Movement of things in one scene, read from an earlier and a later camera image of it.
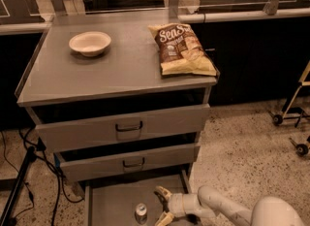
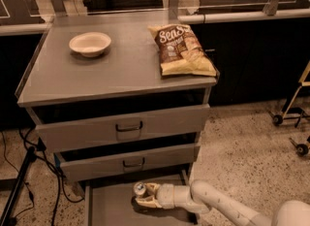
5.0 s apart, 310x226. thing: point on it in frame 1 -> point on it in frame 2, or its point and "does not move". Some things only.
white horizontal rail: x=197 y=17 does not move
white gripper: x=175 y=204 -> x=165 y=195
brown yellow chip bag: x=180 y=50 does not move
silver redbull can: x=140 y=213 -> x=139 y=187
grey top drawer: x=94 y=125 does not move
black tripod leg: x=5 y=214 does not move
